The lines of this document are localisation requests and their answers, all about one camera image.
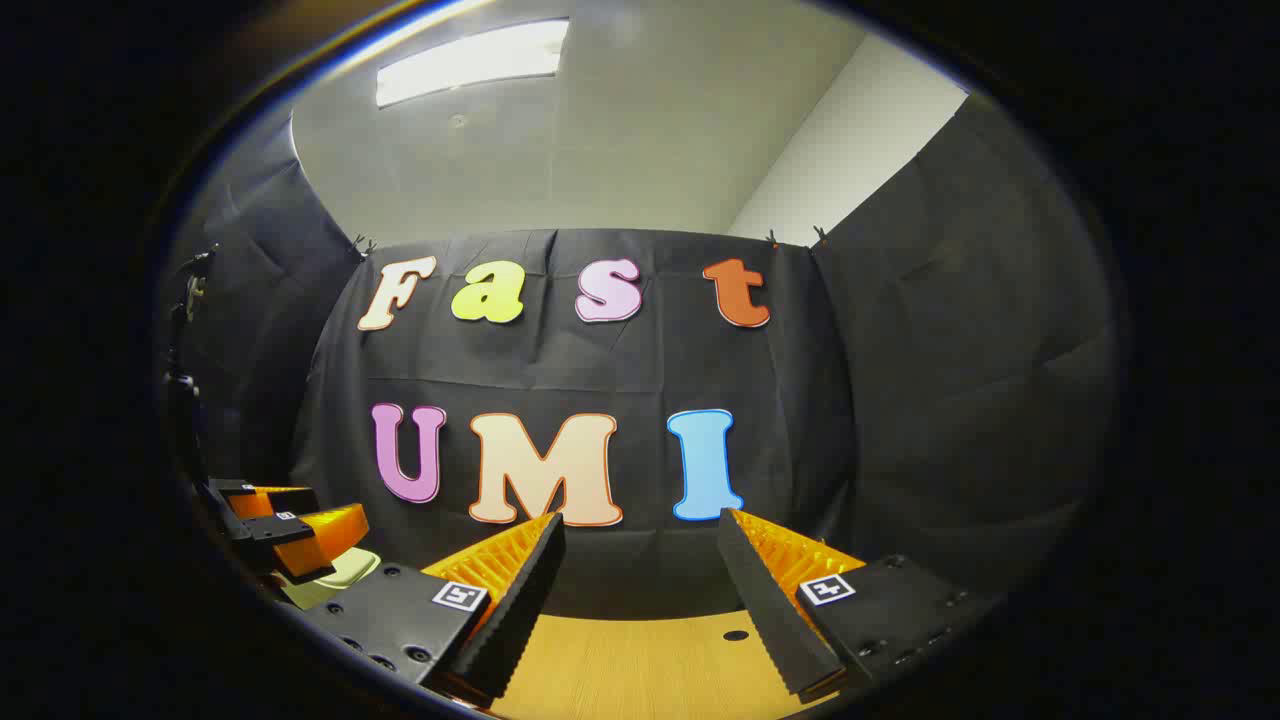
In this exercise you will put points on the black backdrop cloth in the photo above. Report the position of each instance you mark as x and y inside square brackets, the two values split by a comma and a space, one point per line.
[900, 400]

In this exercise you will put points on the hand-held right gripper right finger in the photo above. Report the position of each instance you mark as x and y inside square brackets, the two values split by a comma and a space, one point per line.
[770, 610]

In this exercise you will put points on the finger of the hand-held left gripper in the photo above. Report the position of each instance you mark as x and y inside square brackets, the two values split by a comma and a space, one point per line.
[325, 535]
[262, 502]

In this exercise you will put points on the green desktop garbage bin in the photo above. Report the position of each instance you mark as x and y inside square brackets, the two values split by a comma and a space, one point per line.
[345, 578]

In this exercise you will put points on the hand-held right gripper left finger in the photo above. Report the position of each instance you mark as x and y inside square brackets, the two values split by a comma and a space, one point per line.
[515, 610]

